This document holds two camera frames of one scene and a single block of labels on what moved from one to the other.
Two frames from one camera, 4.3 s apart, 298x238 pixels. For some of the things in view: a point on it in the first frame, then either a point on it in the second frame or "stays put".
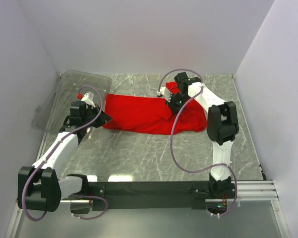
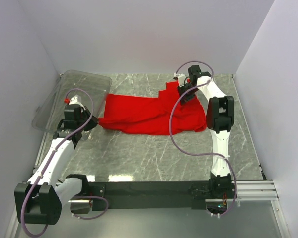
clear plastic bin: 69,85 stays put
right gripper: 174,108 to 186,98
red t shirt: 153,115 stays put
